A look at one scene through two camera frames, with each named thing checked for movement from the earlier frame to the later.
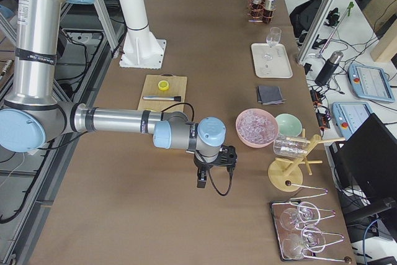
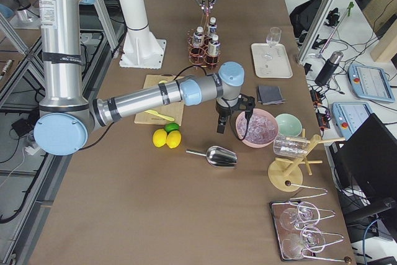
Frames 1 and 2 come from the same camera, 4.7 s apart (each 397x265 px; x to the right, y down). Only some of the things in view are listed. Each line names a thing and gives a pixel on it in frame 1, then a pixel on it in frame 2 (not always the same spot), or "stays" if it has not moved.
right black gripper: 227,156 to 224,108
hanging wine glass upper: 307,213 stays
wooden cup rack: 286,175 stays
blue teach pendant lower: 348,116 stays
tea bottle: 270,4 to 213,50
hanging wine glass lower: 311,239 stays
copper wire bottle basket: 258,12 to 198,56
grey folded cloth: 269,95 stays
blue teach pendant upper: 370,82 stays
